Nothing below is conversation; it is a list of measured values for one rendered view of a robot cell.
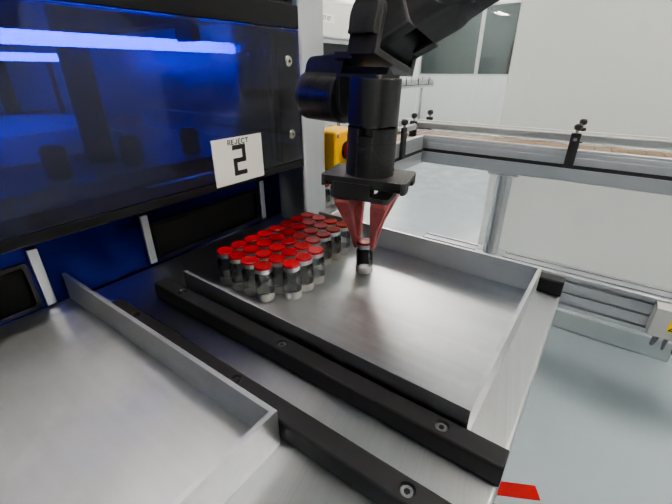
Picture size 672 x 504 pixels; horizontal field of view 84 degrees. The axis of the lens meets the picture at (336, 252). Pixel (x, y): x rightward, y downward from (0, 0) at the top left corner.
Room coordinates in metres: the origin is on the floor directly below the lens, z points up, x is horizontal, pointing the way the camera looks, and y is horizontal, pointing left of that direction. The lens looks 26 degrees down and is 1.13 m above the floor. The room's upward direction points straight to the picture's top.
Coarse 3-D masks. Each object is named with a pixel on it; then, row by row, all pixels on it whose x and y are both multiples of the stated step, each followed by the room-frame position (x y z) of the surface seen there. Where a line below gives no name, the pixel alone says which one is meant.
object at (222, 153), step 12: (216, 144) 0.48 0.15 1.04; (228, 144) 0.50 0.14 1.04; (252, 144) 0.53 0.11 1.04; (216, 156) 0.48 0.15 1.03; (228, 156) 0.49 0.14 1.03; (240, 156) 0.51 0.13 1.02; (252, 156) 0.53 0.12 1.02; (216, 168) 0.48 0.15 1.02; (228, 168) 0.49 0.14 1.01; (240, 168) 0.51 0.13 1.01; (252, 168) 0.52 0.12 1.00; (216, 180) 0.47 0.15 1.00; (228, 180) 0.49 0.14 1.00; (240, 180) 0.51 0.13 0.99
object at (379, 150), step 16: (352, 128) 0.43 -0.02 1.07; (352, 144) 0.43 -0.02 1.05; (368, 144) 0.42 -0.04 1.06; (384, 144) 0.42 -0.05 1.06; (352, 160) 0.43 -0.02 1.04; (368, 160) 0.42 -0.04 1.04; (384, 160) 0.42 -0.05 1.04; (336, 176) 0.43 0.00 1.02; (352, 176) 0.43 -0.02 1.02; (368, 176) 0.42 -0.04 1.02; (384, 176) 0.42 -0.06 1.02; (400, 176) 0.43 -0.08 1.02; (400, 192) 0.40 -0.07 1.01
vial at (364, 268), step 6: (360, 246) 0.44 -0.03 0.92; (366, 246) 0.44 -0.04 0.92; (360, 252) 0.44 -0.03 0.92; (366, 252) 0.44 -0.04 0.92; (372, 252) 0.44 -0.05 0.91; (360, 258) 0.44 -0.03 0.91; (366, 258) 0.44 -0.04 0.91; (372, 258) 0.44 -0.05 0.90; (360, 264) 0.44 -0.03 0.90; (366, 264) 0.44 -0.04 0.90; (372, 264) 0.44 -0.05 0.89; (360, 270) 0.44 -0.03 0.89; (366, 270) 0.44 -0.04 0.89
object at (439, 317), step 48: (384, 240) 0.52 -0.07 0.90; (432, 240) 0.48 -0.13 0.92; (192, 288) 0.38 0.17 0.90; (336, 288) 0.40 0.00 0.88; (384, 288) 0.40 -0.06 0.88; (432, 288) 0.40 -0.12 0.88; (480, 288) 0.40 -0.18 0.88; (528, 288) 0.35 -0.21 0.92; (288, 336) 0.29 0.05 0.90; (336, 336) 0.31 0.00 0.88; (384, 336) 0.31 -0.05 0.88; (432, 336) 0.31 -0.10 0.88; (480, 336) 0.31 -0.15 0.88; (384, 384) 0.23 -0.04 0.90; (432, 384) 0.24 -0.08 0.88; (480, 384) 0.21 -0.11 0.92
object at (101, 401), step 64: (64, 320) 0.34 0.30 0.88; (128, 320) 0.30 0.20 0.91; (0, 384) 0.24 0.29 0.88; (64, 384) 0.24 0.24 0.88; (128, 384) 0.24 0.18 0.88; (192, 384) 0.24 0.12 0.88; (0, 448) 0.18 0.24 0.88; (64, 448) 0.18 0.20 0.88; (128, 448) 0.18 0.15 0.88; (192, 448) 0.18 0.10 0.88; (256, 448) 0.17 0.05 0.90
